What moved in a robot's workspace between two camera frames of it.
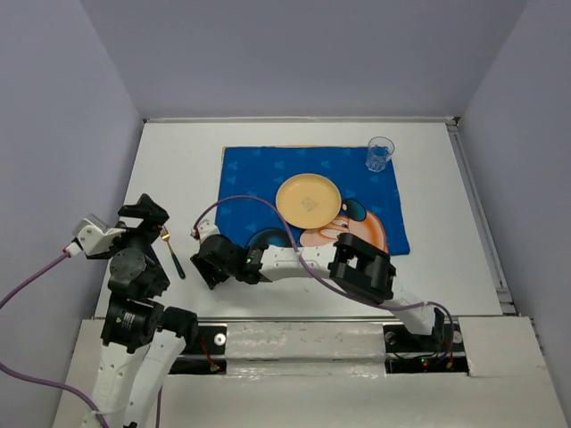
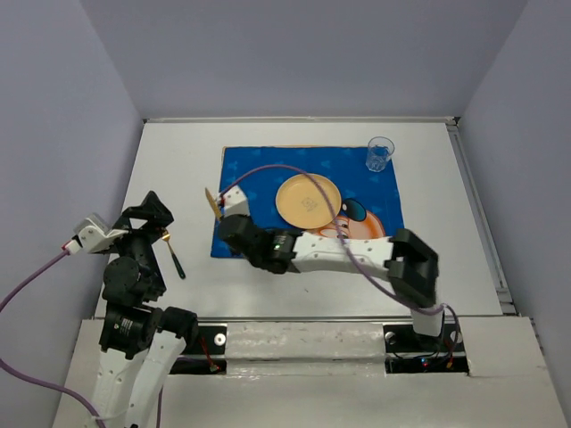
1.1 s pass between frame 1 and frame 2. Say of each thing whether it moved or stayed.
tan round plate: stayed
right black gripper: moved
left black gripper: stayed
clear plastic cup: stayed
